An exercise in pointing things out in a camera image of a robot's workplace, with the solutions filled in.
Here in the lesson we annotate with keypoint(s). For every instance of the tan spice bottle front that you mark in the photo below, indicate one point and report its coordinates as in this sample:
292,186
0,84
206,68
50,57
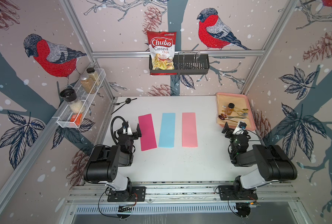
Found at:
88,84

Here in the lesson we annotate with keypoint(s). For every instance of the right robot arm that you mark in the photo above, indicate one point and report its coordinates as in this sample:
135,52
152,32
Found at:
272,163

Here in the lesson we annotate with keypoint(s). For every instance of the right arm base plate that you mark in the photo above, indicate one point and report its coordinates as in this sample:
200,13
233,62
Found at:
228,192

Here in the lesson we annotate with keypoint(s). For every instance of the clear acrylic wall shelf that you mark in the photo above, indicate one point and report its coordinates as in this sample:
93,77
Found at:
88,99

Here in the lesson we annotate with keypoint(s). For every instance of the small red box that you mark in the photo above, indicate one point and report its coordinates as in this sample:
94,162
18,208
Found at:
76,119

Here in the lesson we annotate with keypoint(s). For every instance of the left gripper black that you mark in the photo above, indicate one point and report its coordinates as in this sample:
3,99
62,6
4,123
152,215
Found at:
134,136

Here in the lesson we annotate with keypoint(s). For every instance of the tan spice bottle rear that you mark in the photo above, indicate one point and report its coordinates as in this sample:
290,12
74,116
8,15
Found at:
93,74

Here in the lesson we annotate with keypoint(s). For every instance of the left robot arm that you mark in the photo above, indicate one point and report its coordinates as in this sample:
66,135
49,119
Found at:
103,164

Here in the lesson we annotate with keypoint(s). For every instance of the light pink paper sheet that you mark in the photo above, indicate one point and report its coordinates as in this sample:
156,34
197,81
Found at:
189,130

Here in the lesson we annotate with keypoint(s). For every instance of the black wire wall basket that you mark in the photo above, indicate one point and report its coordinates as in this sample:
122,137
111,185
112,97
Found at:
184,64

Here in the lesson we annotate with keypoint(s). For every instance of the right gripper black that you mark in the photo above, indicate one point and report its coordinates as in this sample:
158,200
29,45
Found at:
230,131

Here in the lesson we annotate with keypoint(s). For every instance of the magenta paper sheet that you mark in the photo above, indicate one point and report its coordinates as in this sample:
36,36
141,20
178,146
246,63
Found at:
148,138

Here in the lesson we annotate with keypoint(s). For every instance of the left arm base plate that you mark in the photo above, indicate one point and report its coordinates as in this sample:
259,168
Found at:
136,194

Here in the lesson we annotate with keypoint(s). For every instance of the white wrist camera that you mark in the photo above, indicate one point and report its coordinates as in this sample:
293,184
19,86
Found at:
129,131
240,128

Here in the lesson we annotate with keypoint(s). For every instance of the iridescent purple spoon front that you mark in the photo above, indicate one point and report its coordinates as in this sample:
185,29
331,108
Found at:
222,120

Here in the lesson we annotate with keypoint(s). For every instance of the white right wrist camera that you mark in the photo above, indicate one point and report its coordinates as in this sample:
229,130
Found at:
240,128

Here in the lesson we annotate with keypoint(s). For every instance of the black spoon on table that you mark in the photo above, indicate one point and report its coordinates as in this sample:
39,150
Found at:
127,101

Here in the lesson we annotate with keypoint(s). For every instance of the tan spice bottle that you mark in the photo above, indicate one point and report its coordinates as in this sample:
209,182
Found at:
93,74
88,84

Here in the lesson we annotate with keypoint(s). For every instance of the Chuba cassava chips bag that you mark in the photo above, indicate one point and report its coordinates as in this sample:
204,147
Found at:
162,51

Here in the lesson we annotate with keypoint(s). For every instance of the black lid grinder jar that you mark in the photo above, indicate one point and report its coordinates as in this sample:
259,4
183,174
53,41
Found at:
75,104

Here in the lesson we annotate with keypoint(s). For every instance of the beige cloth napkin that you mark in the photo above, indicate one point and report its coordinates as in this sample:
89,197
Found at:
234,100

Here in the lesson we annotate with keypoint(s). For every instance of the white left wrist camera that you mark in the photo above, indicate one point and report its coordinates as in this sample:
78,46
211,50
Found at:
129,131

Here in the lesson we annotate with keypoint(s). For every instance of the gold spoon cream handle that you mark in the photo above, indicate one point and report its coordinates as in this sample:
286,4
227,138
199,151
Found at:
244,110

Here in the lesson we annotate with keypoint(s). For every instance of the red pepper spice jar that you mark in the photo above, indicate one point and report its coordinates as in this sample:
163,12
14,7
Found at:
229,109

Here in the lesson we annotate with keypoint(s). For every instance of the pink plastic tray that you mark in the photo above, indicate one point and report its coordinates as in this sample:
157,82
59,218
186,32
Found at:
236,112

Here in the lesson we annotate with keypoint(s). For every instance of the iridescent rainbow spoon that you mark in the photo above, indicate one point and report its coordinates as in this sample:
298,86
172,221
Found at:
232,117

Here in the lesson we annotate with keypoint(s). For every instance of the light blue paper sheet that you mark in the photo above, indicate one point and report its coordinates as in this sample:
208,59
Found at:
167,130

